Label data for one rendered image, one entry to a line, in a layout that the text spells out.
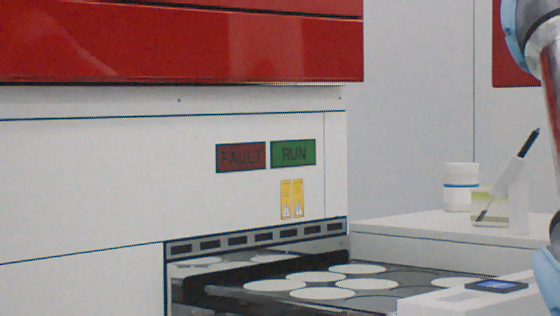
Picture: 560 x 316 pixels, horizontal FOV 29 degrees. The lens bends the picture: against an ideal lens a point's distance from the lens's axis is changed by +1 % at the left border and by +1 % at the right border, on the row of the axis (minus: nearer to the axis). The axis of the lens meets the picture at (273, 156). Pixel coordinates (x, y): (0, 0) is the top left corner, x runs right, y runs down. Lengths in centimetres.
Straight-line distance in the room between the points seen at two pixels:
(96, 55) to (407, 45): 320
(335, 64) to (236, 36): 25
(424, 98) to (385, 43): 35
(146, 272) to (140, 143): 20
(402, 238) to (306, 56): 37
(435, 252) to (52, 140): 71
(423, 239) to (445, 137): 297
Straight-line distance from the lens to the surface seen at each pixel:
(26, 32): 151
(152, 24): 164
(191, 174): 176
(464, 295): 135
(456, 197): 221
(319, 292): 168
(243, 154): 183
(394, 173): 461
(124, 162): 167
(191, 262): 175
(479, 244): 189
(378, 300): 162
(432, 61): 482
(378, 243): 200
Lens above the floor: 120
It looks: 3 degrees down
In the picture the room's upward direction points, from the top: 1 degrees counter-clockwise
